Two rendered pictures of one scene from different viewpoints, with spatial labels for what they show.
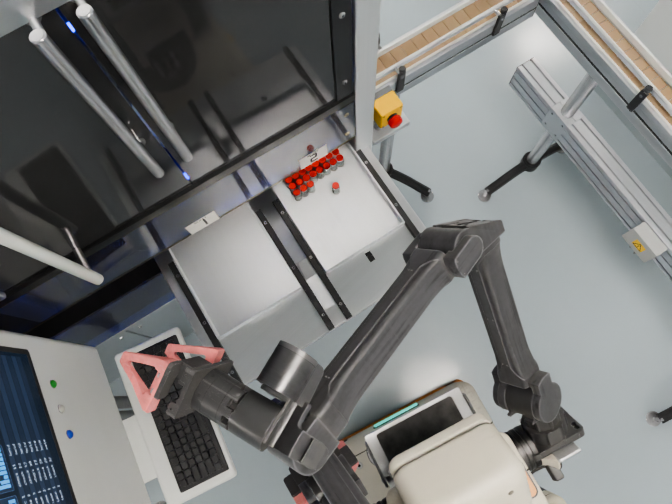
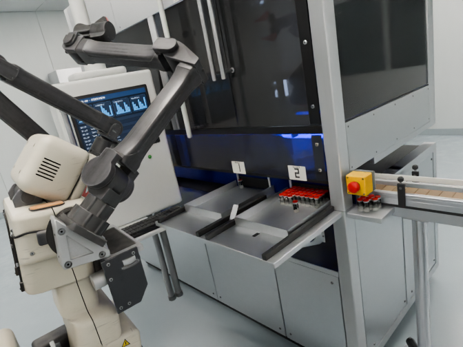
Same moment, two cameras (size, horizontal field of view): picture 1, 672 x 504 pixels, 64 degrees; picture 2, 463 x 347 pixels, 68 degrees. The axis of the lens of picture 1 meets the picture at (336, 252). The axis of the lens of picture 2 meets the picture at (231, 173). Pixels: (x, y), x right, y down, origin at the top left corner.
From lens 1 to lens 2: 1.47 m
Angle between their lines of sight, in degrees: 71
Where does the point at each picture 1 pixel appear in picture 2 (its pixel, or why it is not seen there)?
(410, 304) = (136, 47)
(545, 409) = (90, 166)
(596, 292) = not seen: outside the picture
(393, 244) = (270, 239)
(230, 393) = not seen: hidden behind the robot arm
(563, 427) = (79, 211)
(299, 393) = (92, 29)
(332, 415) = (84, 41)
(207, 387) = not seen: hidden behind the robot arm
